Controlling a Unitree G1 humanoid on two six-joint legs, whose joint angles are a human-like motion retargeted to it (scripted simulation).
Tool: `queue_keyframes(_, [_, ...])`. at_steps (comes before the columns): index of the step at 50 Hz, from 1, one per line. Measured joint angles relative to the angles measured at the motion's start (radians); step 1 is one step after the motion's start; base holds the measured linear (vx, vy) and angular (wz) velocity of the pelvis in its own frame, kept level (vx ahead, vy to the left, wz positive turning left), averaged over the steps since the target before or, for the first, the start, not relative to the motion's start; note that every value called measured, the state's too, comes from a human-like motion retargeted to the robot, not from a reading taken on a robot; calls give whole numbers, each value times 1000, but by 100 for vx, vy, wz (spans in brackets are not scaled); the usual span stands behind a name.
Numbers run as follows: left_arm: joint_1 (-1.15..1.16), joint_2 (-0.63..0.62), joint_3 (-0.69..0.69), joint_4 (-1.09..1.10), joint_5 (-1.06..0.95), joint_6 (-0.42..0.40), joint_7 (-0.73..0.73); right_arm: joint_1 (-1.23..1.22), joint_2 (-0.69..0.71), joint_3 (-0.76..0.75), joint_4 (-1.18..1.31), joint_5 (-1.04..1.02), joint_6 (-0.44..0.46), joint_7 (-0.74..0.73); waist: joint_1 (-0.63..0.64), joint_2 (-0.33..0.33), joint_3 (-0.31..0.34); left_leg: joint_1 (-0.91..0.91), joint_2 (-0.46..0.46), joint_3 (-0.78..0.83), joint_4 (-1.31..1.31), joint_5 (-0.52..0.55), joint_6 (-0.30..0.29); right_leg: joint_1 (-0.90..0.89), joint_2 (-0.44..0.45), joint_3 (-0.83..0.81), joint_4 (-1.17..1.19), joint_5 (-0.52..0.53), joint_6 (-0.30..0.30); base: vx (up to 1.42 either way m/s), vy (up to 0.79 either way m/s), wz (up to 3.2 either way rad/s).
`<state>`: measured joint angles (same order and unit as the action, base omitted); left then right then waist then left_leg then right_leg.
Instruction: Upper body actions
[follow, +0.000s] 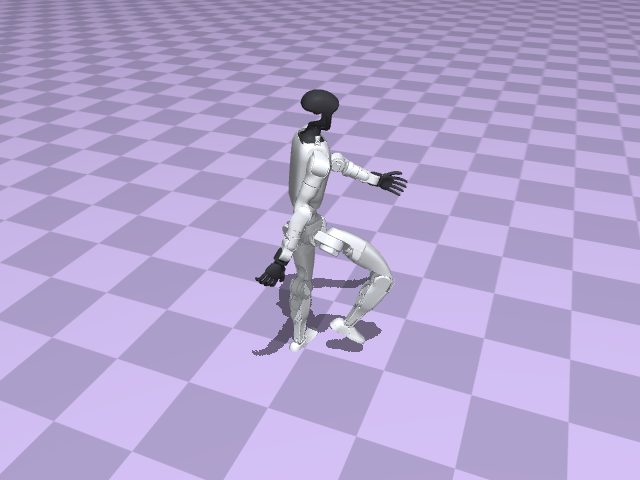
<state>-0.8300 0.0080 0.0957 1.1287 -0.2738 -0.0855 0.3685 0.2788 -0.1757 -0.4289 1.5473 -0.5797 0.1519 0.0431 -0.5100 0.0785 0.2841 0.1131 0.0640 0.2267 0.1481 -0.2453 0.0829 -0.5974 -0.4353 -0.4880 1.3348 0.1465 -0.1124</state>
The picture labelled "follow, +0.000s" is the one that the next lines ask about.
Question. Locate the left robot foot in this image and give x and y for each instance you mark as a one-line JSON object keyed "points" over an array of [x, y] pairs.
{"points": [[310, 334]]}

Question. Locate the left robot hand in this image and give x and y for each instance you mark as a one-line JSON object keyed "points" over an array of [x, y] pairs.
{"points": [[386, 181]]}

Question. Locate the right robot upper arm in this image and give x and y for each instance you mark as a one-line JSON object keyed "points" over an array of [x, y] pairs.
{"points": [[317, 169]]}

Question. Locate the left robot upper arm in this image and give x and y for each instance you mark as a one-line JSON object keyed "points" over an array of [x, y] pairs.
{"points": [[337, 160]]}

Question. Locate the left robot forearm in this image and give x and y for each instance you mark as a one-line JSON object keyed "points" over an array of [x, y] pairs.
{"points": [[356, 172]]}

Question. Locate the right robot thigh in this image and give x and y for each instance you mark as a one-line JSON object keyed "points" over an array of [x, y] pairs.
{"points": [[358, 250]]}

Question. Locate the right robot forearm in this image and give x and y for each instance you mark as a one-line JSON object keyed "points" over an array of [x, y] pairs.
{"points": [[296, 226]]}

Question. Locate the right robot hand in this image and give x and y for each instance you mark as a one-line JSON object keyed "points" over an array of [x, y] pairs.
{"points": [[274, 271]]}

